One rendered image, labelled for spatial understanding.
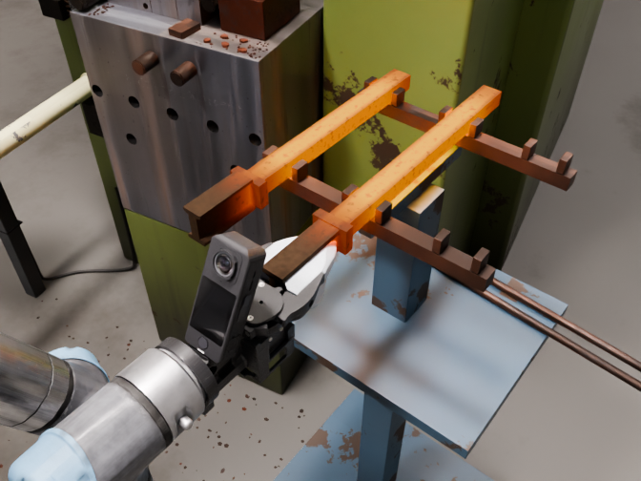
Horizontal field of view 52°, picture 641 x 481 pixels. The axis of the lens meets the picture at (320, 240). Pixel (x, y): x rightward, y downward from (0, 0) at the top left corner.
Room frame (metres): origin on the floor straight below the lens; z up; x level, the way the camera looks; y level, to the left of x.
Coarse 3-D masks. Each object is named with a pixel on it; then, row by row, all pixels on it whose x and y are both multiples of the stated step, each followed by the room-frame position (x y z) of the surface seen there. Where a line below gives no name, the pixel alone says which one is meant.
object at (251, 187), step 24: (360, 96) 0.77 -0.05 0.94; (384, 96) 0.77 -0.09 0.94; (336, 120) 0.71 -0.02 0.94; (360, 120) 0.73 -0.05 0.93; (288, 144) 0.66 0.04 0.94; (312, 144) 0.66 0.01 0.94; (240, 168) 0.60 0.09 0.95; (264, 168) 0.61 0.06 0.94; (288, 168) 0.62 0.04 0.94; (216, 192) 0.55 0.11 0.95; (240, 192) 0.57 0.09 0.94; (264, 192) 0.58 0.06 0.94; (192, 216) 0.52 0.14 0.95; (216, 216) 0.54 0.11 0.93; (240, 216) 0.56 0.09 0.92
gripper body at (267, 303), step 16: (272, 288) 0.42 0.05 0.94; (256, 304) 0.40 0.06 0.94; (272, 304) 0.40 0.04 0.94; (256, 320) 0.38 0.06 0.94; (272, 320) 0.40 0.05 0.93; (256, 336) 0.38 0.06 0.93; (272, 336) 0.39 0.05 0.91; (288, 336) 0.41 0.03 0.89; (176, 352) 0.34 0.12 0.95; (192, 352) 0.34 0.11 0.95; (240, 352) 0.38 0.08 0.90; (256, 352) 0.37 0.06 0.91; (272, 352) 0.39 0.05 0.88; (288, 352) 0.40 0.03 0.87; (192, 368) 0.33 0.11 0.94; (208, 368) 0.33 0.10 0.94; (224, 368) 0.37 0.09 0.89; (240, 368) 0.37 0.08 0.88; (256, 368) 0.37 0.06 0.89; (272, 368) 0.38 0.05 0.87; (208, 384) 0.33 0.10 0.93; (224, 384) 0.36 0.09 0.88; (208, 400) 0.32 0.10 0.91
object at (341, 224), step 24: (480, 96) 0.77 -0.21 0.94; (456, 120) 0.71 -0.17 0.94; (432, 144) 0.66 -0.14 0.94; (384, 168) 0.61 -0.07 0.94; (408, 168) 0.61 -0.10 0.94; (360, 192) 0.57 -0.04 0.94; (384, 192) 0.57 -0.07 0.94; (336, 216) 0.53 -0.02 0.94; (360, 216) 0.53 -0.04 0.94; (312, 240) 0.48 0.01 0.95; (336, 240) 0.50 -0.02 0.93; (264, 264) 0.45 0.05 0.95; (288, 264) 0.45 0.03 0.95
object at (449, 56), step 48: (336, 0) 1.08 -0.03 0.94; (384, 0) 1.04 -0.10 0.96; (432, 0) 1.00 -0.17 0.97; (480, 0) 1.01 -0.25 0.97; (336, 48) 1.08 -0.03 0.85; (384, 48) 1.03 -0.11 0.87; (432, 48) 1.00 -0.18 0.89; (480, 48) 1.06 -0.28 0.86; (336, 96) 1.07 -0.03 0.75; (432, 96) 0.99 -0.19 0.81; (336, 144) 1.07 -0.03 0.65; (384, 144) 1.03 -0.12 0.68; (480, 192) 1.34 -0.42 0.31
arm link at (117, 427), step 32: (128, 384) 0.31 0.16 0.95; (96, 416) 0.28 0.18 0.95; (128, 416) 0.28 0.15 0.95; (160, 416) 0.29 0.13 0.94; (32, 448) 0.26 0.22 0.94; (64, 448) 0.25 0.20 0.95; (96, 448) 0.26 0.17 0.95; (128, 448) 0.26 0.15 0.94; (160, 448) 0.27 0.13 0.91; (32, 480) 0.23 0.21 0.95; (64, 480) 0.23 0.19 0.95; (96, 480) 0.24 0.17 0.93; (128, 480) 0.25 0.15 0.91
